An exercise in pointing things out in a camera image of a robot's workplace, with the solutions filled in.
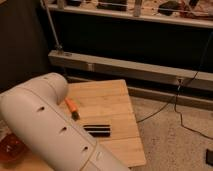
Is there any orange ceramic bowl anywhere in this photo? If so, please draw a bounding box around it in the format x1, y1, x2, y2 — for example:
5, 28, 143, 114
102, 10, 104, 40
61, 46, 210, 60
0, 133, 27, 163

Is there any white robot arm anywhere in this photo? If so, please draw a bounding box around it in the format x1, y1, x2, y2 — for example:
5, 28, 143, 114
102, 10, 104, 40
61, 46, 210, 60
0, 73, 130, 171

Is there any black rectangular block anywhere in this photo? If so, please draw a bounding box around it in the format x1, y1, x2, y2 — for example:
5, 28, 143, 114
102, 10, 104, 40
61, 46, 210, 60
83, 125, 111, 137

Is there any wooden shelf with clutter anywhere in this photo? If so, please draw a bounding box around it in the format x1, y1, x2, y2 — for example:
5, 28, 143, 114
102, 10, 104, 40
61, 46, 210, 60
40, 0, 213, 29

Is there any black power cable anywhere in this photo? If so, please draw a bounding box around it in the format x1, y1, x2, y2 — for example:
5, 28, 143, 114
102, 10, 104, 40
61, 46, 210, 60
136, 29, 213, 141

